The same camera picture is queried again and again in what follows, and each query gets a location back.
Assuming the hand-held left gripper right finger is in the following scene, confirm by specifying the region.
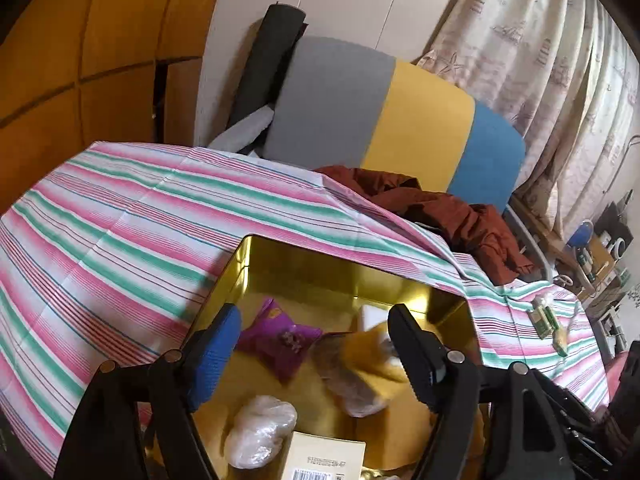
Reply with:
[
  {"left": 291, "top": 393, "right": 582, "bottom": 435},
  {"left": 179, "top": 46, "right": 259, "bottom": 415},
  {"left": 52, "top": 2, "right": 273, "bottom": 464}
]
[{"left": 387, "top": 304, "right": 592, "bottom": 480}]

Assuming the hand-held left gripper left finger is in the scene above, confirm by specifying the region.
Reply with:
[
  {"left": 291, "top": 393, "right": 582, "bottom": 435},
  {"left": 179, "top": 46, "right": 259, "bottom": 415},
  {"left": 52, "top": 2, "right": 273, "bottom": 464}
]
[{"left": 52, "top": 304, "right": 244, "bottom": 480}]

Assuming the yellow sock bundle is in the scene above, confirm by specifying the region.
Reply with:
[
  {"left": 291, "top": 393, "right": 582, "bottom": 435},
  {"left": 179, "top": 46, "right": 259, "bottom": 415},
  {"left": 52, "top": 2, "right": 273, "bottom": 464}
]
[{"left": 312, "top": 327, "right": 408, "bottom": 418}]

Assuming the purple snack packet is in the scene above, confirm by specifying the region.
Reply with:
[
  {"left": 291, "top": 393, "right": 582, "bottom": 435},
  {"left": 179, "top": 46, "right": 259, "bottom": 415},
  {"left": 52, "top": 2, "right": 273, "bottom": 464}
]
[{"left": 235, "top": 297, "right": 324, "bottom": 386}]

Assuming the white plastic bundle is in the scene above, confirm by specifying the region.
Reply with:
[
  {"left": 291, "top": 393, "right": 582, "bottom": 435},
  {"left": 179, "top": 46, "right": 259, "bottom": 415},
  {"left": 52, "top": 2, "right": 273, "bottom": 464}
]
[{"left": 223, "top": 394, "right": 299, "bottom": 470}]

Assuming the gold tin box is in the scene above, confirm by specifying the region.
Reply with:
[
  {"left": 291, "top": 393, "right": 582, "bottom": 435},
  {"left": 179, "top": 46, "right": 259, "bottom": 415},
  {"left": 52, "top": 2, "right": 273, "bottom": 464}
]
[{"left": 142, "top": 232, "right": 489, "bottom": 480}]

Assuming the cream cardboard box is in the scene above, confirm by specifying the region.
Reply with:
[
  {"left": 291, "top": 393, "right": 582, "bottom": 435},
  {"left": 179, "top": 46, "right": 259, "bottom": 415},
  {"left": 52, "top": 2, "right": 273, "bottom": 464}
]
[{"left": 285, "top": 431, "right": 366, "bottom": 480}]

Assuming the red pillow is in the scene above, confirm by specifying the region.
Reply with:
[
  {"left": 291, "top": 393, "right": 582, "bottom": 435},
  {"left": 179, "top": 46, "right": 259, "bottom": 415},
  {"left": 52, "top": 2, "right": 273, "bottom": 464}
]
[{"left": 600, "top": 350, "right": 624, "bottom": 407}]

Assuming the yellow pink sponge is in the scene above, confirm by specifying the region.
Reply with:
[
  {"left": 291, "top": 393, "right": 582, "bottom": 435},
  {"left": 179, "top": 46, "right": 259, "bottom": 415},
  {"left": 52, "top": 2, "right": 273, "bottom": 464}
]
[{"left": 552, "top": 317, "right": 576, "bottom": 357}]

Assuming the reddish brown garment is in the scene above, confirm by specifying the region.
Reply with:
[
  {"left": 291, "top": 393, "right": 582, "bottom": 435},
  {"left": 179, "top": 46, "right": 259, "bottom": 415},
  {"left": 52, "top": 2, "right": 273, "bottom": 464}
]
[{"left": 315, "top": 165, "right": 536, "bottom": 287}]

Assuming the wooden desk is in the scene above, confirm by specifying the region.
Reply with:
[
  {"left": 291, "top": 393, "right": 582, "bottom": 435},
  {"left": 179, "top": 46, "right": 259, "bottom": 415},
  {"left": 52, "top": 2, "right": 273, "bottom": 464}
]
[{"left": 510, "top": 195, "right": 617, "bottom": 302}]

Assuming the pink green striped blanket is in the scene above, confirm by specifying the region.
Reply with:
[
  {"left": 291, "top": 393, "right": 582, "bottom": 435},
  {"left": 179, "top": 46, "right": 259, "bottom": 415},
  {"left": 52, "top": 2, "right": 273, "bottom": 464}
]
[{"left": 0, "top": 141, "right": 612, "bottom": 476}]

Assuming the white foam piece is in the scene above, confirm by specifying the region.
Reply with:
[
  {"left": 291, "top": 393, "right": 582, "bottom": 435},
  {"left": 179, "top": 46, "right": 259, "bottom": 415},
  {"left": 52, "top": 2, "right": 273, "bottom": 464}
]
[{"left": 207, "top": 106, "right": 276, "bottom": 156}]

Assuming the black monitor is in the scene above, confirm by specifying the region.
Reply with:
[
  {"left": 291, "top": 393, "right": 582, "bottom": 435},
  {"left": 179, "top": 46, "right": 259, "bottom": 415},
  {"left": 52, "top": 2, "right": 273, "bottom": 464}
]
[{"left": 597, "top": 201, "right": 634, "bottom": 247}]

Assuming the black rolled mat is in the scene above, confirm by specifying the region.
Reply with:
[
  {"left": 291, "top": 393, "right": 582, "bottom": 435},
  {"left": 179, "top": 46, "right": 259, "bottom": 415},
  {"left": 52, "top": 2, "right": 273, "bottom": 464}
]
[{"left": 227, "top": 4, "right": 309, "bottom": 132}]

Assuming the patterned beige curtain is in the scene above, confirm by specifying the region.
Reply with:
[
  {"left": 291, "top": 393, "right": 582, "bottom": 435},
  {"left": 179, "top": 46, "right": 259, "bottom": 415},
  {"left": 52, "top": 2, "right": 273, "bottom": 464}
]
[{"left": 415, "top": 0, "right": 640, "bottom": 247}]

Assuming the wooden wardrobe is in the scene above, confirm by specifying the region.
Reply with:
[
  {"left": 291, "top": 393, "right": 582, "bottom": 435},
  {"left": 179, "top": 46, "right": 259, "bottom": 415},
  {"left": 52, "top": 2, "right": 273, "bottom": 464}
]
[{"left": 0, "top": 0, "right": 232, "bottom": 212}]

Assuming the grey bed rail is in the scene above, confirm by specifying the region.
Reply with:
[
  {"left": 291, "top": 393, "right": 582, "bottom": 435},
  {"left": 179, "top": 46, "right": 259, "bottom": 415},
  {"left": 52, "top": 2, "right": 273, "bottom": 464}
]
[{"left": 504, "top": 204, "right": 557, "bottom": 282}]

